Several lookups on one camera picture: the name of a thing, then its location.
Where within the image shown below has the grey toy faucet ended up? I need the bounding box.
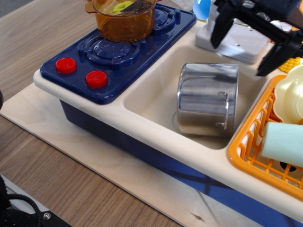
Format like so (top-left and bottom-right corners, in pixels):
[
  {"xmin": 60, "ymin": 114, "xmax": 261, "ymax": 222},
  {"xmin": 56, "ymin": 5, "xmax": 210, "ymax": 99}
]
[{"xmin": 195, "ymin": 4, "xmax": 269, "ymax": 64}]

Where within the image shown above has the amber transparent pot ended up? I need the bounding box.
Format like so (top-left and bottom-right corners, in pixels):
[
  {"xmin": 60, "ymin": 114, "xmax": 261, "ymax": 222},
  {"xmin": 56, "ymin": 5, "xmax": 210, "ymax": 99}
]
[{"xmin": 84, "ymin": 0, "xmax": 157, "ymax": 42}]

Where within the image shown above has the black cable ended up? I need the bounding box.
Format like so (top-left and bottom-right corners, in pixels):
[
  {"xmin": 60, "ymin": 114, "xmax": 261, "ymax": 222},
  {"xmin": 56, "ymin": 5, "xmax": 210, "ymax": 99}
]
[{"xmin": 0, "ymin": 176, "xmax": 42, "ymax": 227}]

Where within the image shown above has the blue egg toy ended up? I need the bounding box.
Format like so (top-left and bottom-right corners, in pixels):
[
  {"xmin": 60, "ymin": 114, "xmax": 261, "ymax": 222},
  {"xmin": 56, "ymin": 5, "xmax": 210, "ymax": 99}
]
[{"xmin": 193, "ymin": 0, "xmax": 211, "ymax": 20}]

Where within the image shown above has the orange dish rack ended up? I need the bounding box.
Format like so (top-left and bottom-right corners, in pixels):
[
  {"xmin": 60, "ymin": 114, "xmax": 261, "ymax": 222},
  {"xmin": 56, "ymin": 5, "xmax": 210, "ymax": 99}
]
[{"xmin": 228, "ymin": 75, "xmax": 303, "ymax": 200}]

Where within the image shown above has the cream flower-shaped plate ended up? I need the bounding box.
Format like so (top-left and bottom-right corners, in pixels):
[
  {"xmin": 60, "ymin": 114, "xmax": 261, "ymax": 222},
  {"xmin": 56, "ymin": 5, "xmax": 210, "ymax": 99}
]
[{"xmin": 273, "ymin": 65, "xmax": 303, "ymax": 125}]

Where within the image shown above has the red stove knob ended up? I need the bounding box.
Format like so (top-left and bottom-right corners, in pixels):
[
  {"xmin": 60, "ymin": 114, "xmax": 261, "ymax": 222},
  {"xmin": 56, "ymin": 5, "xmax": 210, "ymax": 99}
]
[
  {"xmin": 86, "ymin": 70, "xmax": 108, "ymax": 89},
  {"xmin": 55, "ymin": 57, "xmax": 77, "ymax": 74}
]

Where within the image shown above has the stainless steel pot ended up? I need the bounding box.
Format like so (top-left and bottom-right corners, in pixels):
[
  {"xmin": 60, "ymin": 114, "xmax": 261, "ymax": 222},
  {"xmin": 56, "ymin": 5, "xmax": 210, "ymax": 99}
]
[{"xmin": 177, "ymin": 63, "xmax": 239, "ymax": 137}]

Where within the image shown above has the beige toy sink unit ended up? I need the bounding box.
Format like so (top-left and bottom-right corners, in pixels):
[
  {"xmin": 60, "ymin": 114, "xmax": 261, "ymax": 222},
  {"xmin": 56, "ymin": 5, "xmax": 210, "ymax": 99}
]
[{"xmin": 34, "ymin": 22, "xmax": 303, "ymax": 227}]

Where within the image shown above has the plywood base board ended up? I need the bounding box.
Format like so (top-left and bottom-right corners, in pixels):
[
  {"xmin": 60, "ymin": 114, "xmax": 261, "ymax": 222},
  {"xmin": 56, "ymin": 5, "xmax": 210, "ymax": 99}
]
[{"xmin": 0, "ymin": 85, "xmax": 257, "ymax": 227}]

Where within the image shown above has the light blue cup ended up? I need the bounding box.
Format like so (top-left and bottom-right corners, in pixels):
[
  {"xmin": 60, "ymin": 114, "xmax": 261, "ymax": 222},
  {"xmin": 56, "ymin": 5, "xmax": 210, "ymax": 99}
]
[{"xmin": 261, "ymin": 122, "xmax": 303, "ymax": 167}]

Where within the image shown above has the yellow toy corn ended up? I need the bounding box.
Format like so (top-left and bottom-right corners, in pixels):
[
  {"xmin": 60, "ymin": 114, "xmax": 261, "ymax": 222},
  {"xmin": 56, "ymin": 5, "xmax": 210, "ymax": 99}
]
[{"xmin": 278, "ymin": 57, "xmax": 303, "ymax": 73}]

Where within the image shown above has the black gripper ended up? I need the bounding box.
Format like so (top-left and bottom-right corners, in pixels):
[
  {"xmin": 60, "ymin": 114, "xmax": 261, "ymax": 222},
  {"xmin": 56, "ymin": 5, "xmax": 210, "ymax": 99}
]
[{"xmin": 210, "ymin": 0, "xmax": 303, "ymax": 77}]

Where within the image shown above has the green toy in pot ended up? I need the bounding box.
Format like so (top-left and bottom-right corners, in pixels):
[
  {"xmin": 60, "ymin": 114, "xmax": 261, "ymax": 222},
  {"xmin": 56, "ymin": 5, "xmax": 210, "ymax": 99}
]
[{"xmin": 112, "ymin": 0, "xmax": 134, "ymax": 14}]

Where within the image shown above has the black bracket with screw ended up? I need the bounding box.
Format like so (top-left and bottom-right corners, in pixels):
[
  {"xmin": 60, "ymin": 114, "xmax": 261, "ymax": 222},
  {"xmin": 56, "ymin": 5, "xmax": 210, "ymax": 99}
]
[{"xmin": 39, "ymin": 210, "xmax": 72, "ymax": 227}]

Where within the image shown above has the blue toy stove top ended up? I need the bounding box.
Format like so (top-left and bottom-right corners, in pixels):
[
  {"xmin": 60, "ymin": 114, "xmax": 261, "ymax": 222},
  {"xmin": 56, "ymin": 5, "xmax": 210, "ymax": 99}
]
[{"xmin": 40, "ymin": 4, "xmax": 196, "ymax": 105}]

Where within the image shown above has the red stove knob right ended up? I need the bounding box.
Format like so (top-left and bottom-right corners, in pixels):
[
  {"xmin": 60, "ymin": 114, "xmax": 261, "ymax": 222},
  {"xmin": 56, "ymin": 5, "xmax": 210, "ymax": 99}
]
[{"xmin": 86, "ymin": 70, "xmax": 108, "ymax": 89}]

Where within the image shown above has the red stove knob left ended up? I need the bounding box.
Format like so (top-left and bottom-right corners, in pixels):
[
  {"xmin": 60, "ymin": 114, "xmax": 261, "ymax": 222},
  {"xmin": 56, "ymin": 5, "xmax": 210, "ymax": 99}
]
[{"xmin": 55, "ymin": 57, "xmax": 77, "ymax": 74}]

